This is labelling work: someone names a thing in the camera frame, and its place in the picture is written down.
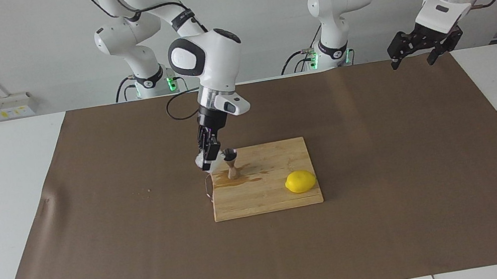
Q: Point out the brown paper table mat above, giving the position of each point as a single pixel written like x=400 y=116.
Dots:
x=148 y=267

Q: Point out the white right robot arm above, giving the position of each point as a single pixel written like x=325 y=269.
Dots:
x=210 y=60

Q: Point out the yellow lemon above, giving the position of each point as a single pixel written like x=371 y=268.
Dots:
x=300 y=182

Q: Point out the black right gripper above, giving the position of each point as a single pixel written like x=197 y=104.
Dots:
x=212 y=119

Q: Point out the clear faceted glass cup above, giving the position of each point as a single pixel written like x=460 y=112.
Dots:
x=200 y=161

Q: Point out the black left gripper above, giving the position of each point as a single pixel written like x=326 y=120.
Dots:
x=435 y=35

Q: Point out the steel double jigger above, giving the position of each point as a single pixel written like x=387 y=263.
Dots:
x=231 y=161

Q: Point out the wooden cutting board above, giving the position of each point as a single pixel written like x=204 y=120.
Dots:
x=263 y=197

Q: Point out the white wall socket box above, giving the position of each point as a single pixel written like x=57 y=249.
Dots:
x=10 y=106

